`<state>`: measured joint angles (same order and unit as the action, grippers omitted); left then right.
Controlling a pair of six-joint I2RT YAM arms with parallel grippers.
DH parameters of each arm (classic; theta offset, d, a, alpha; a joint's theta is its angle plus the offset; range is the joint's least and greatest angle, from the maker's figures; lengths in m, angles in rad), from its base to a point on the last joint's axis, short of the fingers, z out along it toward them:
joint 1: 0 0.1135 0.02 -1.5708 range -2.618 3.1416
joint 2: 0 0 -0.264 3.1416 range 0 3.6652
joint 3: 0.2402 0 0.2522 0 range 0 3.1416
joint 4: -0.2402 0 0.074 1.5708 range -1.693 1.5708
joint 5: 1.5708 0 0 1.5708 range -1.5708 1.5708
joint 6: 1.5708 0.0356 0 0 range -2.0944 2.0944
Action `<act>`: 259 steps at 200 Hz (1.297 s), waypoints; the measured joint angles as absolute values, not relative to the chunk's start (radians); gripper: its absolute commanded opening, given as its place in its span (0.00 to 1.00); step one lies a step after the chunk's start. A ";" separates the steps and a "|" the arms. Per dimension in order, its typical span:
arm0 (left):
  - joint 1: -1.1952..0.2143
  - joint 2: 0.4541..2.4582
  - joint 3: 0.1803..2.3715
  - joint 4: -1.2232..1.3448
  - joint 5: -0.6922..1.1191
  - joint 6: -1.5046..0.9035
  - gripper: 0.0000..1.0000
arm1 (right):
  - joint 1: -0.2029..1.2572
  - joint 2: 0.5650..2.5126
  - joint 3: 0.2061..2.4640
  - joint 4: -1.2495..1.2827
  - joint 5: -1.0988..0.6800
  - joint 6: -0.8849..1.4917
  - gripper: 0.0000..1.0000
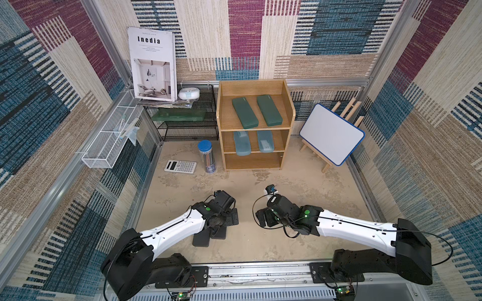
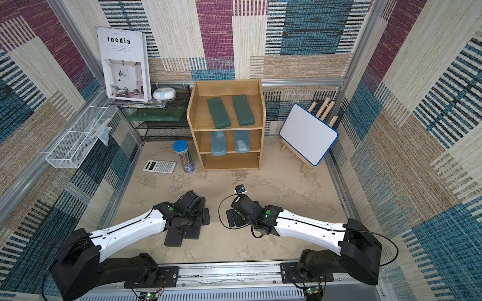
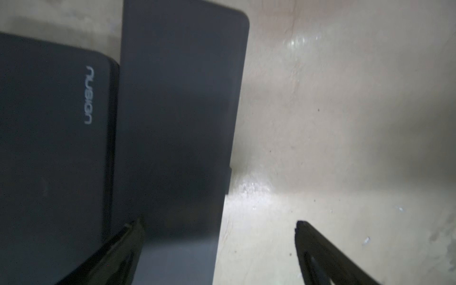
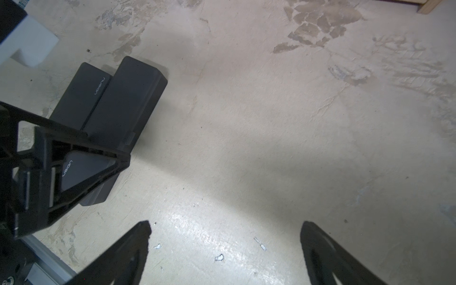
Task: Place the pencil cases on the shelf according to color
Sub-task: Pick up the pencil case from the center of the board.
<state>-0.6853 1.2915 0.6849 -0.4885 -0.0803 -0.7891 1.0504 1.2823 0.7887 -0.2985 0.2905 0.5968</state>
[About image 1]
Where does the light teal pencil case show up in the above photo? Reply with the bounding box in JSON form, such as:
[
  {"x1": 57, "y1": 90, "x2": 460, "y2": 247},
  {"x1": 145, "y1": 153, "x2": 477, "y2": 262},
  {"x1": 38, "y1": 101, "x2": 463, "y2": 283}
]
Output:
[
  {"x1": 233, "y1": 131, "x2": 251, "y2": 156},
  {"x1": 257, "y1": 130, "x2": 275, "y2": 153}
]

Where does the dark green pencil case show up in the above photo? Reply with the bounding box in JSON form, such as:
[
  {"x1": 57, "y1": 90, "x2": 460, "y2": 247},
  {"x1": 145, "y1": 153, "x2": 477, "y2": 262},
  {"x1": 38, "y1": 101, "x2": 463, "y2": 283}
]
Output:
[
  {"x1": 232, "y1": 97, "x2": 259, "y2": 129},
  {"x1": 257, "y1": 95, "x2": 283, "y2": 127}
]

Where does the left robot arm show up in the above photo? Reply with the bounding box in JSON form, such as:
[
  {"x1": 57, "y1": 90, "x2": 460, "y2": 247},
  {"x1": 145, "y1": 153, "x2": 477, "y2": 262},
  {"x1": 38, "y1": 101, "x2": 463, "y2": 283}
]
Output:
[{"x1": 100, "y1": 190, "x2": 238, "y2": 300}]

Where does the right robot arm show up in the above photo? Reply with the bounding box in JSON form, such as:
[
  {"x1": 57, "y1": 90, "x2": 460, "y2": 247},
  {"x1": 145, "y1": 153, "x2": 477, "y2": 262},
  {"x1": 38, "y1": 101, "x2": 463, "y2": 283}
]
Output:
[{"x1": 252, "y1": 194, "x2": 433, "y2": 285}]

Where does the black pencil case right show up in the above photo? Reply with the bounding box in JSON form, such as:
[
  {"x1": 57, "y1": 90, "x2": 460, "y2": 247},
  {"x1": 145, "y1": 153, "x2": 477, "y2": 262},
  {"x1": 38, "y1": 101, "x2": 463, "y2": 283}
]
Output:
[{"x1": 210, "y1": 226, "x2": 227, "y2": 240}]

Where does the black pencil case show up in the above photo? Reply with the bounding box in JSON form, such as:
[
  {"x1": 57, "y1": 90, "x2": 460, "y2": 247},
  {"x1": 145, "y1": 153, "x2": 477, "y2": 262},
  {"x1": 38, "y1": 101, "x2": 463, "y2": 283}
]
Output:
[
  {"x1": 192, "y1": 229, "x2": 211, "y2": 248},
  {"x1": 210, "y1": 226, "x2": 227, "y2": 240}
]

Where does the black pencil case left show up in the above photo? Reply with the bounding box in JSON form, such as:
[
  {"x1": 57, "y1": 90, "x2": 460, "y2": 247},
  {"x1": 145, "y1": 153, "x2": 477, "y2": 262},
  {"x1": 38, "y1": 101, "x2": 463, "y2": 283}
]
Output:
[{"x1": 192, "y1": 229, "x2": 211, "y2": 248}]

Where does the blue-lid pencil canister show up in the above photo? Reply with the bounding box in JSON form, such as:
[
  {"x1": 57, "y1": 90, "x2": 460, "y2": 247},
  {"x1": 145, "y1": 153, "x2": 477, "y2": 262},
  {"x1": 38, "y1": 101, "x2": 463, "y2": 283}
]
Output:
[{"x1": 198, "y1": 140, "x2": 216, "y2": 174}]

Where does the wooden three-tier shelf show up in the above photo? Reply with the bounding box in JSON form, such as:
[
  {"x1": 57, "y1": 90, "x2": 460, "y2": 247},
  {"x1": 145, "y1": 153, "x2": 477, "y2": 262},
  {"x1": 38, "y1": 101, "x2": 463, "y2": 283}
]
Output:
[{"x1": 216, "y1": 79, "x2": 296, "y2": 171}]

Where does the white calculator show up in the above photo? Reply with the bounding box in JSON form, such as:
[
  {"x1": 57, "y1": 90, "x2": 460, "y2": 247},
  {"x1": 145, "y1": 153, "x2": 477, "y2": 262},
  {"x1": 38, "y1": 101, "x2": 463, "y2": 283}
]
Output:
[{"x1": 164, "y1": 160, "x2": 197, "y2": 174}]

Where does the green cutting mat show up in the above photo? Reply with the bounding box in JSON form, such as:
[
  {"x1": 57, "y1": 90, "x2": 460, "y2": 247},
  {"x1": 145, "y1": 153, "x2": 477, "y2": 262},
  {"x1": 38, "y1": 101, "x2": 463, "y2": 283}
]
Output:
[{"x1": 151, "y1": 109, "x2": 206, "y2": 122}]

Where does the wooden easel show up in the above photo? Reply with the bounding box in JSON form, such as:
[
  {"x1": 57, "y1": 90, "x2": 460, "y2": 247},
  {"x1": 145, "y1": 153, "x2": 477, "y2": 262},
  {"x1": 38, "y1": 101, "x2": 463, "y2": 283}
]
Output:
[{"x1": 301, "y1": 97, "x2": 364, "y2": 173}]

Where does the white round device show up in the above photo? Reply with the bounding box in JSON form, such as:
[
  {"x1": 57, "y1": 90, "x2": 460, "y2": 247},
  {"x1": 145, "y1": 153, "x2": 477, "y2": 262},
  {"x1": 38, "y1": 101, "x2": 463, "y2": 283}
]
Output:
[{"x1": 178, "y1": 87, "x2": 200, "y2": 100}]

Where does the Inedia magazine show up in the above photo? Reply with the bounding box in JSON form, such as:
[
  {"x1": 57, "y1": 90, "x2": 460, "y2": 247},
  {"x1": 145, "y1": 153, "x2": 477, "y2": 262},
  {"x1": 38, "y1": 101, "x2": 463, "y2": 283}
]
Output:
[{"x1": 128, "y1": 27, "x2": 178, "y2": 102}]

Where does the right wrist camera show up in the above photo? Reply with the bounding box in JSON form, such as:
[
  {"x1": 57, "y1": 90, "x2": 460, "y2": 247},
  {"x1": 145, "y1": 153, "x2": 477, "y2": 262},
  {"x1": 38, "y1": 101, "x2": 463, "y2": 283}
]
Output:
[{"x1": 265, "y1": 184, "x2": 277, "y2": 194}]

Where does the aluminium front rail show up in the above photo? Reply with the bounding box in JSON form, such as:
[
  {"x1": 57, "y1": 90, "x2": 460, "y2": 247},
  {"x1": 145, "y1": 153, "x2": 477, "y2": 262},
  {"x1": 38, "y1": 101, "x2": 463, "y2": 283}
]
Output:
[{"x1": 133, "y1": 260, "x2": 429, "y2": 300}]

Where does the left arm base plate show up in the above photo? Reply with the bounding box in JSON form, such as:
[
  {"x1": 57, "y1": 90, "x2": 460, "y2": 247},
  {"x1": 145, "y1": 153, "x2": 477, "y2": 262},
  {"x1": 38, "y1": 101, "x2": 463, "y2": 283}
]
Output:
[{"x1": 155, "y1": 266, "x2": 209, "y2": 289}]

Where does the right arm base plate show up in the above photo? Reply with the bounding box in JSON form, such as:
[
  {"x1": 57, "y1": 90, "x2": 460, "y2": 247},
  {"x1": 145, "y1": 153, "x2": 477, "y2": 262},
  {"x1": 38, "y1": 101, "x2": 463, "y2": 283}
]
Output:
[{"x1": 309, "y1": 262, "x2": 365, "y2": 284}]

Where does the white board blue frame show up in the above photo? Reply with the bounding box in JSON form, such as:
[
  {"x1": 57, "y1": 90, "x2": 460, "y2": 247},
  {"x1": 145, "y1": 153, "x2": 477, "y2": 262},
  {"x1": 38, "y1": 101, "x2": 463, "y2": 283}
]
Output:
[{"x1": 299, "y1": 104, "x2": 365, "y2": 166}]

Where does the black wire rack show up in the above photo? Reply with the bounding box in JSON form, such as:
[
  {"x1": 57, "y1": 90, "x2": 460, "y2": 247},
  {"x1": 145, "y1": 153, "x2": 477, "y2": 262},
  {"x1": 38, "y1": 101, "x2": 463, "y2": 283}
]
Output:
[{"x1": 144, "y1": 84, "x2": 219, "y2": 142}]

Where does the white wire basket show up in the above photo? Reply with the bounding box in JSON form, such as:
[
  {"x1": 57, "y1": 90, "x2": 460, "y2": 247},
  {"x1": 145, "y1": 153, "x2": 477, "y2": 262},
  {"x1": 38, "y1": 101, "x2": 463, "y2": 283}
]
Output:
[{"x1": 82, "y1": 106, "x2": 141, "y2": 169}]

